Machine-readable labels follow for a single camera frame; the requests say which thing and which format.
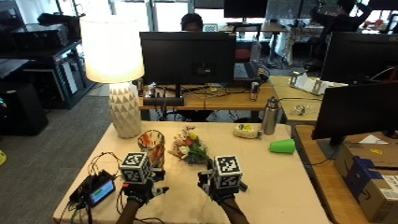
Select person's left hand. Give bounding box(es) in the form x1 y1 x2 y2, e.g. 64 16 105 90
120 167 171 205

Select person's right hand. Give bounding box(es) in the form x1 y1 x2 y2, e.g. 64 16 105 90
197 169 249 202

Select white marker cube right glove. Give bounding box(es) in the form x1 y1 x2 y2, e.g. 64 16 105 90
212 155 244 189

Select white marker cube glove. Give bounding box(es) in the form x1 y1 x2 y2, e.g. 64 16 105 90
212 155 244 189
119 151 153 185

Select beige tablecloth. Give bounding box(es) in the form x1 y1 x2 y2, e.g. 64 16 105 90
51 120 333 224

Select white marker cube left glove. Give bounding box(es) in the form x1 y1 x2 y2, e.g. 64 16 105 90
119 151 153 185

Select clear glass vase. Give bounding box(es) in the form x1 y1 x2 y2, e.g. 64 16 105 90
137 129 167 171

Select bunch of artificial flowers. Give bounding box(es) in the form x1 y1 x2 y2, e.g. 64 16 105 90
167 125 213 165

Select black device with lit screen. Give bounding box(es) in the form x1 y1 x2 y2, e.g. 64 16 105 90
68 169 117 209

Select white tape roll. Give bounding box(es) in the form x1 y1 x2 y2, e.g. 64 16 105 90
232 123 264 139

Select green plastic cup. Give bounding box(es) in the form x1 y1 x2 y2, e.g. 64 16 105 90
268 138 297 155

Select steel water bottle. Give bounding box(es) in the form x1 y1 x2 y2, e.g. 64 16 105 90
261 96 282 136

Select wooden side desk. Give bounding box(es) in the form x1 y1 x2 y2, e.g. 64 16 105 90
293 124 398 224

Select small silver can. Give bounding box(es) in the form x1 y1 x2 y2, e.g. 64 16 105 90
249 81 261 102

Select black laptop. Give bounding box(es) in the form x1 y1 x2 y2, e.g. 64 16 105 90
233 61 270 87

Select white table lamp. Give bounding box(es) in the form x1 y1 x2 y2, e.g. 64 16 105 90
79 14 145 139

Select brown cardboard box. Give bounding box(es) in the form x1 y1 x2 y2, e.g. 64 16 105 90
333 141 398 224

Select white paper holder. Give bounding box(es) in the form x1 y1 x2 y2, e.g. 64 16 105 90
288 70 349 96

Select black monitor with stand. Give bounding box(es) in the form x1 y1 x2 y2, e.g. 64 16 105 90
312 81 398 160

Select black equipment rack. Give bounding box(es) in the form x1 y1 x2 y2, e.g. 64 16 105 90
0 12 97 110

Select large black computer monitor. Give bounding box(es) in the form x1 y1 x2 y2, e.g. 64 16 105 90
320 31 398 86

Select black cables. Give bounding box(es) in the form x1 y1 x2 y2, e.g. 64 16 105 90
57 151 125 224

